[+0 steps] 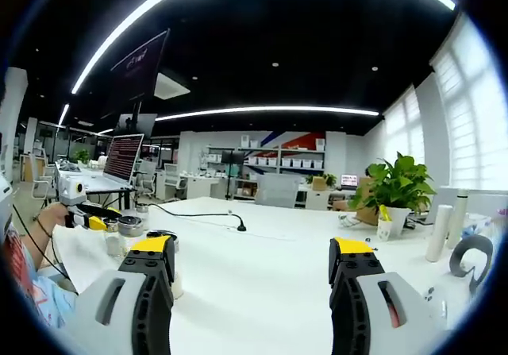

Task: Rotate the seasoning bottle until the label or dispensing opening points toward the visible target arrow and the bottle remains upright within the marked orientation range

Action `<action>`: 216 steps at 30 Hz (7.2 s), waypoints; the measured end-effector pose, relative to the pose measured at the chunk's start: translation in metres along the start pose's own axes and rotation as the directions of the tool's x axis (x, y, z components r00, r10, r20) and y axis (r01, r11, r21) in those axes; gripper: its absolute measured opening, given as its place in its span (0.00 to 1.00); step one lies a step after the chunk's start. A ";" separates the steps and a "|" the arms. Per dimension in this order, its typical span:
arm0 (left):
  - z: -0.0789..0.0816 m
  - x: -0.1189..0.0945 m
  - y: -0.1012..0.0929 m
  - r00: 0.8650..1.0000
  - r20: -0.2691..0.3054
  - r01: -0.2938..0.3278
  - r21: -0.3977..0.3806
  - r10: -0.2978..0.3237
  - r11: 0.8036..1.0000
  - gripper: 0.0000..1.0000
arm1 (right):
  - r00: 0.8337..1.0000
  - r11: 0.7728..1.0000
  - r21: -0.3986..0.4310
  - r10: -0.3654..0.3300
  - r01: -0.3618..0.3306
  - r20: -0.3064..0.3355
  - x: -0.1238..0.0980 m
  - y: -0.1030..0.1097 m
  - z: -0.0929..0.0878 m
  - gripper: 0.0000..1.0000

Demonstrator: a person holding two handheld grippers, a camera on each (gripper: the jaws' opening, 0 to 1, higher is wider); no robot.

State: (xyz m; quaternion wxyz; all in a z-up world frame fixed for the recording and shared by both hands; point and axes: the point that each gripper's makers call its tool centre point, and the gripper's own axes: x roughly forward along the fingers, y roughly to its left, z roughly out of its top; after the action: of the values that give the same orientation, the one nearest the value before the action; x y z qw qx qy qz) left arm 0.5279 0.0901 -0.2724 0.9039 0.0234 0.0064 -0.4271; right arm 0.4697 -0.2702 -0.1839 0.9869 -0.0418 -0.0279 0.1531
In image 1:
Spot white paper roll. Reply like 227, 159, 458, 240
425, 204, 453, 263

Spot white paper cup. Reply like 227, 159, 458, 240
376, 215, 394, 241

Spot ceiling air vent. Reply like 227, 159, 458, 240
153, 72, 191, 98

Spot hanging black monitor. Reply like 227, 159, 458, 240
101, 28, 171, 112

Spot long distant ceiling light strip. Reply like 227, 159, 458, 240
154, 106, 380, 122

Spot silver laptop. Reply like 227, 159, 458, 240
412, 186, 452, 226

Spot open white laptop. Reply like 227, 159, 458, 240
58, 133, 146, 191

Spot wide seasoning bottle white powder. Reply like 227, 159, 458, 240
145, 230, 185, 300

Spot white mesh office chair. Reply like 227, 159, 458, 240
163, 163, 187, 200
138, 160, 159, 197

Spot white game controller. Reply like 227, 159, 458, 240
422, 287, 449, 324

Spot black left wrist band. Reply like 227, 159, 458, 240
33, 215, 53, 239

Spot black laptop stand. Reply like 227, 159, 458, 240
55, 186, 138, 213

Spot person's left hand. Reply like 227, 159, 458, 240
34, 203, 67, 233

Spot long overhead ceiling light strip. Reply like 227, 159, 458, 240
71, 0, 457, 95

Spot white thermos bottle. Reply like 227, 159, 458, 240
447, 188, 469, 251

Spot white striped object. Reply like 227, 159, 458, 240
337, 211, 360, 229

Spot green potted plant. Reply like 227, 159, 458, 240
348, 151, 437, 237

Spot small potted plant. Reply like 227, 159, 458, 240
305, 173, 338, 192

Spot grey headphones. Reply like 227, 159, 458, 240
448, 234, 495, 295

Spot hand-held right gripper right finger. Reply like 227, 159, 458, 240
328, 237, 449, 355

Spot brown cardboard box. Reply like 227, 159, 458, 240
355, 176, 382, 227

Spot small hanging screen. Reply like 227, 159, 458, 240
117, 112, 158, 137

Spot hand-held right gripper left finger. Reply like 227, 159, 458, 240
73, 234, 176, 355

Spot row of white storage bins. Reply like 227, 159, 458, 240
245, 156, 325, 169

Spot black gooseneck cable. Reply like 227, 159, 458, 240
147, 203, 248, 233

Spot white shelf unit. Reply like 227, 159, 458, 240
206, 144, 327, 201

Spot tall seasoning bottle brown powder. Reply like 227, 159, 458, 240
117, 215, 144, 253

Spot black monitor on stand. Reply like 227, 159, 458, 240
220, 150, 246, 200

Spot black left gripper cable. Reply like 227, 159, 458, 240
11, 203, 79, 295

